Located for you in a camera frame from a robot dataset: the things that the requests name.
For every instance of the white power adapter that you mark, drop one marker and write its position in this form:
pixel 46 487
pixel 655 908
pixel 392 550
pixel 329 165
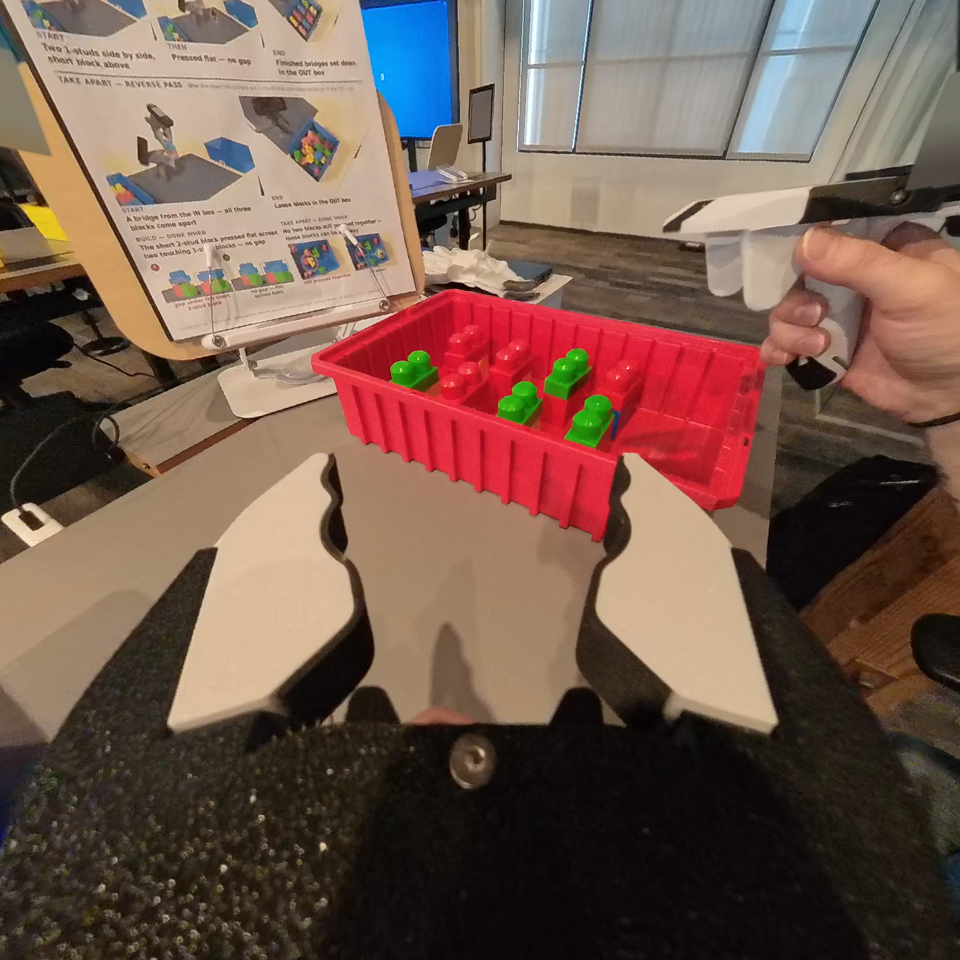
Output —
pixel 30 525

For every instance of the white cloth pile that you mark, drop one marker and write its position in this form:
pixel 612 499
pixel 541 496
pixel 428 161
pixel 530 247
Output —
pixel 465 266

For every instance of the green two-stud mega block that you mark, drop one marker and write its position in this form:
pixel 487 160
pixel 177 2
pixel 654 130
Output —
pixel 519 409
pixel 414 373
pixel 590 427
pixel 568 377

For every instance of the white stand base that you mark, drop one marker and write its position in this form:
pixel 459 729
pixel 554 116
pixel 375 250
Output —
pixel 255 397

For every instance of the black office chair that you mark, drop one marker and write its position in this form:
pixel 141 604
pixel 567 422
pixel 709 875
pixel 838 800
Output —
pixel 941 645

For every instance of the person's right hand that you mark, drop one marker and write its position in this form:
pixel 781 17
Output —
pixel 907 322

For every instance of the red two-stud mega block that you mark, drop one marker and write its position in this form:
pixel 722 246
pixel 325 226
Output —
pixel 459 386
pixel 466 346
pixel 514 360
pixel 622 379

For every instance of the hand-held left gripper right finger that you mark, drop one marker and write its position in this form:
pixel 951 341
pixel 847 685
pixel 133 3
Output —
pixel 675 622

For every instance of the window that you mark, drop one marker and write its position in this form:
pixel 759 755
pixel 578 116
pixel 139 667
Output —
pixel 675 75

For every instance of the red plastic bin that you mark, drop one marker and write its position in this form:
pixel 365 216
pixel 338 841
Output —
pixel 525 480

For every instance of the screen on pole stand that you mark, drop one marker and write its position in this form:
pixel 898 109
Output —
pixel 481 112

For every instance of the blue lit monitor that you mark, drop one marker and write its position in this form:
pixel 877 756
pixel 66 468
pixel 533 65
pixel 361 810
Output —
pixel 409 67

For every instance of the black wrist band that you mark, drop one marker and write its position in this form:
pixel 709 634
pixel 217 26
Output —
pixel 934 421

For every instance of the black bag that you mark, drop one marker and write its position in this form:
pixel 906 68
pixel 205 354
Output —
pixel 847 525

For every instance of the light wooden chair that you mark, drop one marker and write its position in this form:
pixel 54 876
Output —
pixel 446 146

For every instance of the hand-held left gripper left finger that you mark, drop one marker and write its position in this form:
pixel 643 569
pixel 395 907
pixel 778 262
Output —
pixel 255 622

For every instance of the dark flat pouch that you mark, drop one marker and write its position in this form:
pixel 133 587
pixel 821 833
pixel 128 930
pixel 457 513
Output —
pixel 529 274

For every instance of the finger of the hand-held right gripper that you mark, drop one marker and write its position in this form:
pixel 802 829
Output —
pixel 726 262
pixel 757 208

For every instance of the background desk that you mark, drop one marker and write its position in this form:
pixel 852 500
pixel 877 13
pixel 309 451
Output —
pixel 480 182

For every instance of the printed instruction sheet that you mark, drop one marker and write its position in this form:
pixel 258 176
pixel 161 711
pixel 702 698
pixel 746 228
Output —
pixel 225 187

